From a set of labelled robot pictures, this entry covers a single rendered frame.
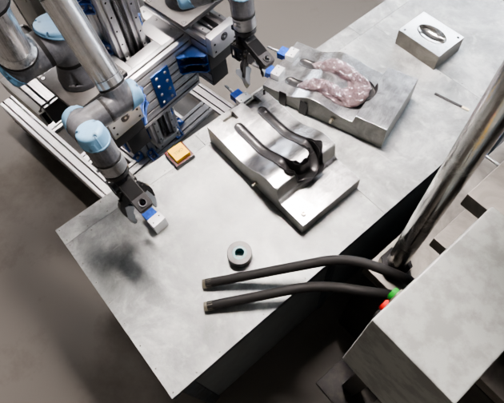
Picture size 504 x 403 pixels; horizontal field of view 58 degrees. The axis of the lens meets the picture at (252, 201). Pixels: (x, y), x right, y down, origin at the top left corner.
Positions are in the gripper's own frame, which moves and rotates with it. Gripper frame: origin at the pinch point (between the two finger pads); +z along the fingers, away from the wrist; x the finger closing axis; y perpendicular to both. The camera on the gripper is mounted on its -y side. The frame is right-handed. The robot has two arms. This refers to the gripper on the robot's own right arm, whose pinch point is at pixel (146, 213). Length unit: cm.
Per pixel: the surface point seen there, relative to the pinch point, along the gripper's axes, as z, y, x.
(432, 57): 15, -15, -122
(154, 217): 10.9, 6.0, -2.7
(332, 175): 16, -24, -55
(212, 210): 17.8, -2.0, -19.1
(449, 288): -35, -82, -22
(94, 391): 96, 19, 61
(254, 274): 16.7, -31.2, -12.5
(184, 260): 19.3, -9.0, -0.8
